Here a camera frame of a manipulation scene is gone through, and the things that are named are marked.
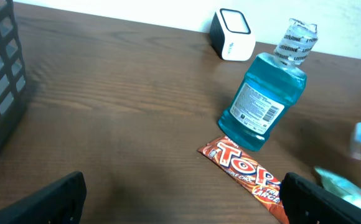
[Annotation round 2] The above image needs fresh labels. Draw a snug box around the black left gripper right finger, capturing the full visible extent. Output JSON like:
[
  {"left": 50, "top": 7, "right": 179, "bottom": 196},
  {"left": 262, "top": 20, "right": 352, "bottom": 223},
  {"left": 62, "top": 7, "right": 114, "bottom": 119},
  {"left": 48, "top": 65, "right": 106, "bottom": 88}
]
[{"left": 279, "top": 172, "right": 361, "bottom": 224}]

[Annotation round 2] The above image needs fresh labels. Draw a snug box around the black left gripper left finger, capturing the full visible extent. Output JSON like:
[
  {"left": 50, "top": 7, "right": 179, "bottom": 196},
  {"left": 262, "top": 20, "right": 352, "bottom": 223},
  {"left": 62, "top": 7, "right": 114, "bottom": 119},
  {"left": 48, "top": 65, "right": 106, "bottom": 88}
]
[{"left": 0, "top": 171, "right": 87, "bottom": 224}]

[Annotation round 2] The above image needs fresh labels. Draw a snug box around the light blue wet wipes pack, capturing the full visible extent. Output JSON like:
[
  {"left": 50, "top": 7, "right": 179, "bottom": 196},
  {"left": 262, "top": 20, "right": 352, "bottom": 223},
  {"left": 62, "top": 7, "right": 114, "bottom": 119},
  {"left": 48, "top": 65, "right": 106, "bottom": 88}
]
[{"left": 314, "top": 167, "right": 361, "bottom": 208}]

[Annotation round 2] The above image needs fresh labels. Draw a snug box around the red Top chocolate bar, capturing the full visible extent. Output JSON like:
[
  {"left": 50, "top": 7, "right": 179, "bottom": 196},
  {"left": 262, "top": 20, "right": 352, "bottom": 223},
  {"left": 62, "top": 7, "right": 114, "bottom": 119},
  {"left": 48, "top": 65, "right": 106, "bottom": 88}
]
[{"left": 197, "top": 136, "right": 289, "bottom": 224}]

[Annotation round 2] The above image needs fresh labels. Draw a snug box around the blue mouthwash bottle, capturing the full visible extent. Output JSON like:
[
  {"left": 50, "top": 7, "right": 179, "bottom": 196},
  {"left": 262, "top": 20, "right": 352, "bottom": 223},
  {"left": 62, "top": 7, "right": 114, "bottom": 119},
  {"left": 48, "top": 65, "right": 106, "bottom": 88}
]
[{"left": 218, "top": 19, "right": 318, "bottom": 151}]

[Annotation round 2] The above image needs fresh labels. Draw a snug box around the white barcode scanner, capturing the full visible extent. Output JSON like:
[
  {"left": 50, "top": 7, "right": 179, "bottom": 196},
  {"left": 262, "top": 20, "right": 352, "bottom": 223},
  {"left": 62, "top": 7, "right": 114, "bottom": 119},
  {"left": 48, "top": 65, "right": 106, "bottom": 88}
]
[{"left": 209, "top": 8, "right": 256, "bottom": 62}]

